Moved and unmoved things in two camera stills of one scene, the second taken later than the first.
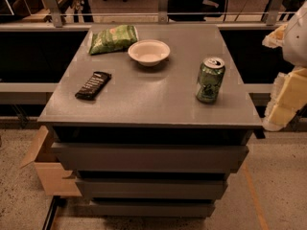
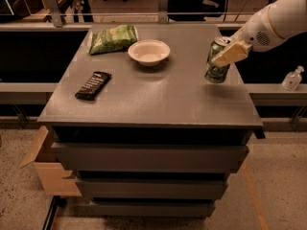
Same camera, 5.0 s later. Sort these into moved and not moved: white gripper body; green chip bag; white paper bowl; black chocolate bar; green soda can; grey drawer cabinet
Moved: white gripper body; green soda can
Not moved: green chip bag; grey drawer cabinet; black chocolate bar; white paper bowl
